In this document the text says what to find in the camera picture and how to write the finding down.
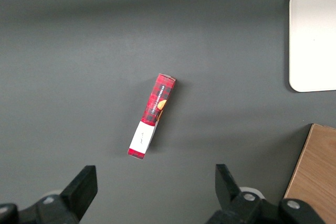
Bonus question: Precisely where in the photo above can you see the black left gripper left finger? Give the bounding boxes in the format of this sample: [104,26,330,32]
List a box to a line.
[18,165,98,224]

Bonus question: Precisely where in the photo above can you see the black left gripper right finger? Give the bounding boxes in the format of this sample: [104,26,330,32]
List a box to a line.
[207,164,326,224]

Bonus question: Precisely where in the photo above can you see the oak wooden drawer cabinet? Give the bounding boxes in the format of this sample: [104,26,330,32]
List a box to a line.
[284,123,336,224]

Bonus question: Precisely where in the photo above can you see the red tartan shortbread box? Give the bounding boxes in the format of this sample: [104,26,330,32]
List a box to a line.
[127,73,177,161]

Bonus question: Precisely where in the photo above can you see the beige plastic tray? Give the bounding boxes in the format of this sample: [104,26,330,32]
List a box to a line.
[288,0,336,93]

